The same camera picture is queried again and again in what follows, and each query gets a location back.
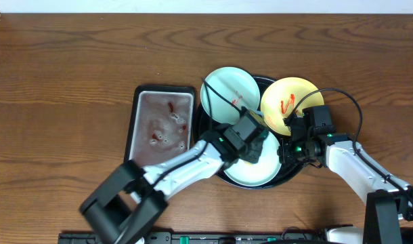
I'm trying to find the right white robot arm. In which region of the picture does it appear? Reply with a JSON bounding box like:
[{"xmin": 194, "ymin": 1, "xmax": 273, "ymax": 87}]
[{"xmin": 281, "ymin": 113, "xmax": 413, "ymax": 243}]

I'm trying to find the yellow plate with ketchup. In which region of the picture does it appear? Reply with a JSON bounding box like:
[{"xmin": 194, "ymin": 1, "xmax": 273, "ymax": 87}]
[{"xmin": 260, "ymin": 77, "xmax": 318, "ymax": 136}]

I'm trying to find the green and yellow scrub sponge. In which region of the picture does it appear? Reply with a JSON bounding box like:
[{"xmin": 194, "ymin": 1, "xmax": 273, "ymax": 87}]
[{"xmin": 248, "ymin": 110, "xmax": 268, "ymax": 130}]

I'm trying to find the metal tray of soapy water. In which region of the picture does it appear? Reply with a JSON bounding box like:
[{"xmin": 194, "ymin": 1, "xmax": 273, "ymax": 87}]
[{"xmin": 124, "ymin": 85, "xmax": 196, "ymax": 167}]

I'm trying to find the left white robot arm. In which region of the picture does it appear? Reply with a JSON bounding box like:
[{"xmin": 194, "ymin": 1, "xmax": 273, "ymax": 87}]
[{"xmin": 79, "ymin": 129, "xmax": 268, "ymax": 243}]

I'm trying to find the pale green cleaned plate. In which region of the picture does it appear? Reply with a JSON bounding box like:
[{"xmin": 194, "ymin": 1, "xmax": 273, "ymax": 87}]
[{"xmin": 224, "ymin": 132, "xmax": 282, "ymax": 187}]

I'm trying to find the mint green plate with ketchup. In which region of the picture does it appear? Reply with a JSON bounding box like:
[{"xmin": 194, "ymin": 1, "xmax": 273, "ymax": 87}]
[{"xmin": 200, "ymin": 67, "xmax": 261, "ymax": 124}]

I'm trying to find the round black serving tray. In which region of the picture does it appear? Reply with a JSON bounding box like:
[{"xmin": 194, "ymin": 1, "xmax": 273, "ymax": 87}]
[{"xmin": 192, "ymin": 75, "xmax": 304, "ymax": 189}]

